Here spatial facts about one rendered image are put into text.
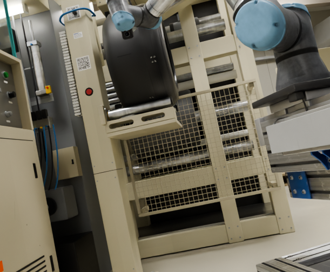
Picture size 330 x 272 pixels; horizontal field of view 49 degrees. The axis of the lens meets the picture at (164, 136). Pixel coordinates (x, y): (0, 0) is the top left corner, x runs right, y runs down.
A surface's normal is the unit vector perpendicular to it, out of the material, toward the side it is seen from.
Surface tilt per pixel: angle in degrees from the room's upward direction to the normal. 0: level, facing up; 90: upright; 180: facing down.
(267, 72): 90
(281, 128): 90
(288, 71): 72
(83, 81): 90
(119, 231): 90
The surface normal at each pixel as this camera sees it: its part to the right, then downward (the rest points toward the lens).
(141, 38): -0.15, -0.15
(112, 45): -0.40, -0.08
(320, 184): -0.95, 0.18
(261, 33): -0.63, 0.19
